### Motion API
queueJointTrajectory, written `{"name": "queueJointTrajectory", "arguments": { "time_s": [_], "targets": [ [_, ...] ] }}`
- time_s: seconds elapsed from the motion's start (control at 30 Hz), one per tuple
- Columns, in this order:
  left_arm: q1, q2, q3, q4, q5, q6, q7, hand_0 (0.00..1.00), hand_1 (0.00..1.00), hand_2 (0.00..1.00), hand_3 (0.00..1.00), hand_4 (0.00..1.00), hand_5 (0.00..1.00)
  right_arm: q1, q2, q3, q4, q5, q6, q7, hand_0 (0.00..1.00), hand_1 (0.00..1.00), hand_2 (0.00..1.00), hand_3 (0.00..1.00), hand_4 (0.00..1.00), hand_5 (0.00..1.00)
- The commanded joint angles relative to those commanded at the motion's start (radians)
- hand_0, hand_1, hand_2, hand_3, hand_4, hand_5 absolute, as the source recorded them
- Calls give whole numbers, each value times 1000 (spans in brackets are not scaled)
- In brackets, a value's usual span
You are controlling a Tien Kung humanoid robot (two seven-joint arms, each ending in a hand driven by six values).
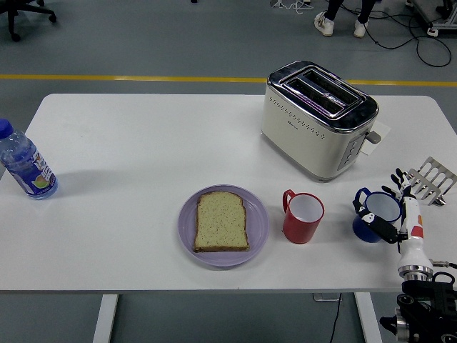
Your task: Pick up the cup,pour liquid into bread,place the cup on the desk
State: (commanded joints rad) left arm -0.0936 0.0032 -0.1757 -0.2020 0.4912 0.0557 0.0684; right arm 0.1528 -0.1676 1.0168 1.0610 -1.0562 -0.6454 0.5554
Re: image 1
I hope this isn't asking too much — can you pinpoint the slice of bread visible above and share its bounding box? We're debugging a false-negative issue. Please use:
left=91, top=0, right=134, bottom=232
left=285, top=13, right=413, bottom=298
left=193, top=191, right=251, bottom=254

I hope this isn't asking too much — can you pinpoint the black office chair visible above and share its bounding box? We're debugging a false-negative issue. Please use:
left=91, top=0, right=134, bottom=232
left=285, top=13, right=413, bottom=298
left=0, top=0, right=58, bottom=42

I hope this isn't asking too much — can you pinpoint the purple plate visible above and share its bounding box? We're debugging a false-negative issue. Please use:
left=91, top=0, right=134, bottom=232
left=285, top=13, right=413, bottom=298
left=178, top=184, right=270, bottom=268

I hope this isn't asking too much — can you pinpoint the grey table control box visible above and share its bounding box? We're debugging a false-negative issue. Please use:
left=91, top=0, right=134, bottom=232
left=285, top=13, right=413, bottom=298
left=313, top=292, right=343, bottom=303

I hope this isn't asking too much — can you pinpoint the metal frame cart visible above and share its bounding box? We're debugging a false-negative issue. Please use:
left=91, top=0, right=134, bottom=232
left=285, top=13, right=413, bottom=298
left=405, top=0, right=457, bottom=37

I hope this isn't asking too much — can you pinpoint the metal toast rack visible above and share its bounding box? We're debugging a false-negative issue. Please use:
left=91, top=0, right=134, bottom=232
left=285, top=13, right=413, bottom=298
left=405, top=156, right=457, bottom=207

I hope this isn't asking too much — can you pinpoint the cream and chrome toaster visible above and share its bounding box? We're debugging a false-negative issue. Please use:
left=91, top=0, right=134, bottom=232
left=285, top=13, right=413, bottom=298
left=259, top=59, right=383, bottom=183

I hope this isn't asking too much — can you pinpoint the red cup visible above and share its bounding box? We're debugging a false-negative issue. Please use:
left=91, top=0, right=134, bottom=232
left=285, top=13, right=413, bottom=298
left=282, top=189, right=326, bottom=246

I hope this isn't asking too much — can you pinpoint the black cable under table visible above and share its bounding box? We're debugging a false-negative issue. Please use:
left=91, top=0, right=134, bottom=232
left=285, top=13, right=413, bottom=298
left=328, top=292, right=343, bottom=343

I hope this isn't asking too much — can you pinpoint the black floor cable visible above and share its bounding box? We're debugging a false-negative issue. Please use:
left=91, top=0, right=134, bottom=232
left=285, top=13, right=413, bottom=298
left=363, top=0, right=453, bottom=68

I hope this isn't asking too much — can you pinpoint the white table leg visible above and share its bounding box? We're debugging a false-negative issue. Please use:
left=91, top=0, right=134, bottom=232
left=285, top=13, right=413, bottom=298
left=354, top=292, right=383, bottom=343
left=92, top=294, right=119, bottom=343

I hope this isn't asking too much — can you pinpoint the white floor cable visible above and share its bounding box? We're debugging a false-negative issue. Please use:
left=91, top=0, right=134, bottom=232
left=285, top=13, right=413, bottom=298
left=270, top=0, right=312, bottom=16

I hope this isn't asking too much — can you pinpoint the person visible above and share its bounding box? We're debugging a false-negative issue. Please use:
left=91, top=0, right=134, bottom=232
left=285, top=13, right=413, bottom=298
left=313, top=0, right=371, bottom=39

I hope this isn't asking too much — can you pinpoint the blue cup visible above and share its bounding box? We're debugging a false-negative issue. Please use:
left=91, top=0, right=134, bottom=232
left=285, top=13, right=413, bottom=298
left=352, top=187, right=403, bottom=244

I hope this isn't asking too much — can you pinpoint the blue-capped water bottle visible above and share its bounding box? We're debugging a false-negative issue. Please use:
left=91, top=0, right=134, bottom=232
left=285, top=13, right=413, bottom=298
left=0, top=118, right=59, bottom=201

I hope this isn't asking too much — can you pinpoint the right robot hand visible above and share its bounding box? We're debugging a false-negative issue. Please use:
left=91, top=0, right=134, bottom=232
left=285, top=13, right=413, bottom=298
left=352, top=167, right=432, bottom=269

